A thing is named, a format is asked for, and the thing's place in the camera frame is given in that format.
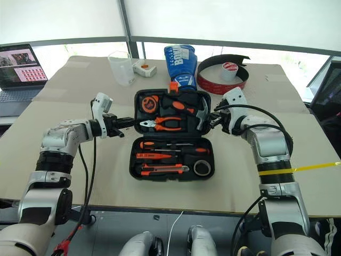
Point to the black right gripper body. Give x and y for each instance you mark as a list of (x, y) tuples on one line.
[(226, 120)]

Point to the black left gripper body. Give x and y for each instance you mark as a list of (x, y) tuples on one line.
[(111, 124)]

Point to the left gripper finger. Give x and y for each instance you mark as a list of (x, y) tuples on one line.
[(120, 134), (125, 122)]

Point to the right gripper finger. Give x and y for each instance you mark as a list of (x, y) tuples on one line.
[(216, 116), (215, 125)]

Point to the orange voltage tester pen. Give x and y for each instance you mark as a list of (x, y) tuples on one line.
[(152, 156)]

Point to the black electrical tape roll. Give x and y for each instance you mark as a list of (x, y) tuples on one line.
[(196, 168)]

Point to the black tool case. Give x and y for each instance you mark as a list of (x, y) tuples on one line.
[(173, 160)]

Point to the orange black utility knife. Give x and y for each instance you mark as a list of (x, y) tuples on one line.
[(162, 169)]

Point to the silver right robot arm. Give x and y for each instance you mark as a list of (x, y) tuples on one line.
[(269, 144)]

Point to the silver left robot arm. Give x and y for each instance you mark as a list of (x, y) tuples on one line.
[(58, 136)]

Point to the steel claw hammer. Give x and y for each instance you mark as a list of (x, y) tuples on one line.
[(202, 113)]

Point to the red black wide tape band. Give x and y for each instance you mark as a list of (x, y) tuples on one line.
[(221, 86)]

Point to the orange black tape measure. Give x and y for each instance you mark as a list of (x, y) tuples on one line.
[(149, 103)]

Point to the white tape roll red top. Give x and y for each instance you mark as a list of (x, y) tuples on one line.
[(228, 73)]

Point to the clear plastic measuring cup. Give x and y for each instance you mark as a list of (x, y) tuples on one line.
[(122, 70)]

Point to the white glue gun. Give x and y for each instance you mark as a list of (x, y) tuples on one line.
[(145, 70)]

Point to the blue boxing glove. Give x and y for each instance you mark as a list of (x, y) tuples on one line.
[(181, 64)]

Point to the small black floor object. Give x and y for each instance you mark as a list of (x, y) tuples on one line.
[(156, 217)]

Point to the yellow tape strip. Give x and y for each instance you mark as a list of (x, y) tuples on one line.
[(314, 167)]

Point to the open laptop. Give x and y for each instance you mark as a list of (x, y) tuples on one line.
[(18, 72)]

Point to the black mesh chair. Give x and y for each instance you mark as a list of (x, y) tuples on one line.
[(330, 85)]

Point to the silver rounded robot foot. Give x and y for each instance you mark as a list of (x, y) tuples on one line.
[(138, 246), (201, 241)]

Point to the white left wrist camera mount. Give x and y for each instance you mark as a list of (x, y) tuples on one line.
[(102, 102)]

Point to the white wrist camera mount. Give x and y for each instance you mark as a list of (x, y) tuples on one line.
[(235, 97), (102, 102)]

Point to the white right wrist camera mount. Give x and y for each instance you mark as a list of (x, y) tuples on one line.
[(235, 97)]

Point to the black table leg frame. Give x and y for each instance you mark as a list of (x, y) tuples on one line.
[(78, 214)]

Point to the grey window frame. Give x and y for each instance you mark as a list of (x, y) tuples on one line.
[(127, 21)]

